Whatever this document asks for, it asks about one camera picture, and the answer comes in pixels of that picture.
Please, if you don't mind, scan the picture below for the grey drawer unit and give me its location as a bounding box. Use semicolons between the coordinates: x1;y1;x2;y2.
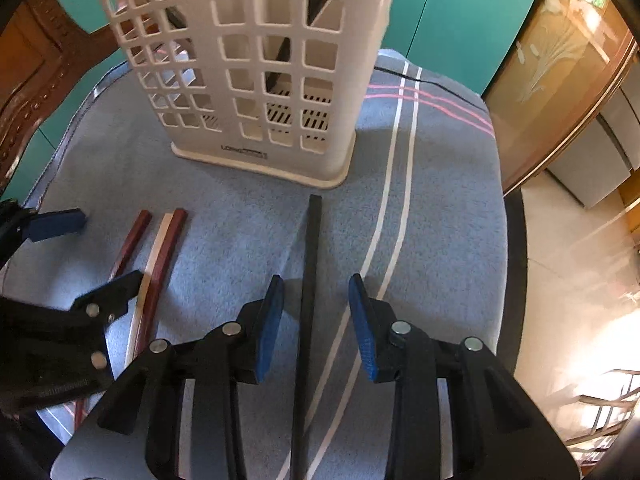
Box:
545;75;640;209

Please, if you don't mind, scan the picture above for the wooden cabinet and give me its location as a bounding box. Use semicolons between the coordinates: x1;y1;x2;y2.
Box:
482;0;640;196

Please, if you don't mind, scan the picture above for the carved wooden chair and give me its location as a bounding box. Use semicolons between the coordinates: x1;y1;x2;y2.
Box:
0;0;132;196

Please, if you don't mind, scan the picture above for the beige chopstick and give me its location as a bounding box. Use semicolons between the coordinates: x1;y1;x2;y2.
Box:
122;212;175;368

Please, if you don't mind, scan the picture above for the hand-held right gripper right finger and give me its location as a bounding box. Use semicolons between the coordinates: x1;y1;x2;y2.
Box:
348;273;576;480

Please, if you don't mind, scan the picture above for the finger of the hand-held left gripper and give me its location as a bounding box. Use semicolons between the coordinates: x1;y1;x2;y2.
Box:
0;199;89;266
60;270;147;392

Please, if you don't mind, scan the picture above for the blue striped towel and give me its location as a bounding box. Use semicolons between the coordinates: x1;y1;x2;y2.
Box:
0;47;511;480

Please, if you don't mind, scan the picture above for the metal stand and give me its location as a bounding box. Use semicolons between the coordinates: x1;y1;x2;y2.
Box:
564;367;637;461

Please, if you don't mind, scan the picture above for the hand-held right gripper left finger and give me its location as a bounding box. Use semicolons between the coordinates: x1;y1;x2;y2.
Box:
52;275;286;480

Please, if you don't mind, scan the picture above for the dark red chopstick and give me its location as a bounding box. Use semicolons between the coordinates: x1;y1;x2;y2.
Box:
140;207;190;348
72;210;153;433

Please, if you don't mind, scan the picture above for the teal cabinet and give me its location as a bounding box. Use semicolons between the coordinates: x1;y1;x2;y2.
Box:
385;0;540;98

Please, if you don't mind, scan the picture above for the white plastic lattice basket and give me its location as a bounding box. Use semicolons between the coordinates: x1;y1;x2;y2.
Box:
90;0;407;191

